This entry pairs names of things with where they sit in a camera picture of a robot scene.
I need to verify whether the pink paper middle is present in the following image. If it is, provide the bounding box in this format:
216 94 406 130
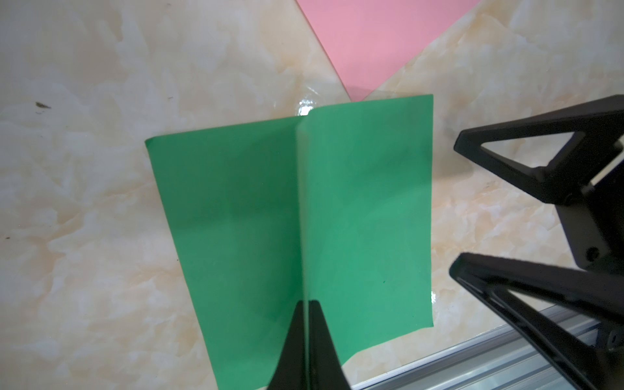
297 0 478 102

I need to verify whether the aluminium rail frame front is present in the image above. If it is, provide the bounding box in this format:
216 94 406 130
343 323 572 389

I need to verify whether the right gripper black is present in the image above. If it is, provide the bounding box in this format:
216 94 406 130
448 94 624 390

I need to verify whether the green paper hidden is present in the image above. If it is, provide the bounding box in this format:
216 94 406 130
146 95 434 389

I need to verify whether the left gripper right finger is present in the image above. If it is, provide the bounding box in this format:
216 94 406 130
308 301 351 390

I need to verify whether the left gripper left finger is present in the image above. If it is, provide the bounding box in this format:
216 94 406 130
266 301 307 390

